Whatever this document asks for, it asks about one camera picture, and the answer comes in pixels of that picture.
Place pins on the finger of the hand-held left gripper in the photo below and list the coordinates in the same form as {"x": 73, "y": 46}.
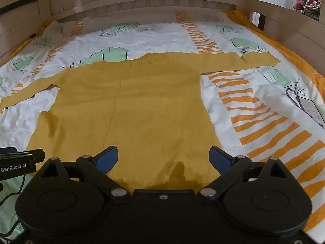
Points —
{"x": 38, "y": 155}

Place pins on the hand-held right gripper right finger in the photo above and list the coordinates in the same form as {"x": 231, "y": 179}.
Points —
{"x": 219, "y": 158}

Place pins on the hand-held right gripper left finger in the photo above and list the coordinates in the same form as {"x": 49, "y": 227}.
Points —
{"x": 108, "y": 158}

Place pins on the mustard yellow knit sweater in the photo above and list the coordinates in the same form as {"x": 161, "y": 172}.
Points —
{"x": 152, "y": 106}

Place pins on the white leaf-print bed sheet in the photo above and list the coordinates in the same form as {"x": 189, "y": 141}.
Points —
{"x": 254, "y": 111}

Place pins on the white card with dark border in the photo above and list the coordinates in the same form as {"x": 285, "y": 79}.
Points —
{"x": 311, "y": 109}

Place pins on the colourful patterned bag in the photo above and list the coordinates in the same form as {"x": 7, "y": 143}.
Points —
{"x": 308, "y": 2}

